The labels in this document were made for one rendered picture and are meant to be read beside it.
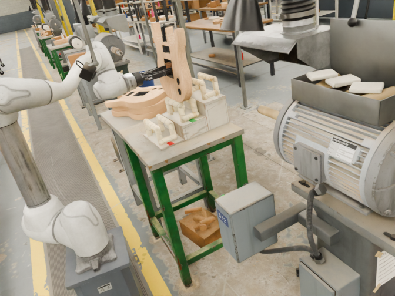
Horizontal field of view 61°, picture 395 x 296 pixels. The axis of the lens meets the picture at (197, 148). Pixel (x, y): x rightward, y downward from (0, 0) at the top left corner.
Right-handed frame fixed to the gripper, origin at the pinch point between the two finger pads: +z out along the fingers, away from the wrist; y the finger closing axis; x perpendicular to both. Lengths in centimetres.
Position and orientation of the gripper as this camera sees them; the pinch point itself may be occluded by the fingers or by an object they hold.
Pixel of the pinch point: (167, 69)
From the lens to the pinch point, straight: 190.4
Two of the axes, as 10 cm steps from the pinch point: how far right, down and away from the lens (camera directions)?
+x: -1.9, -8.7, -4.6
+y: 4.9, 3.3, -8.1
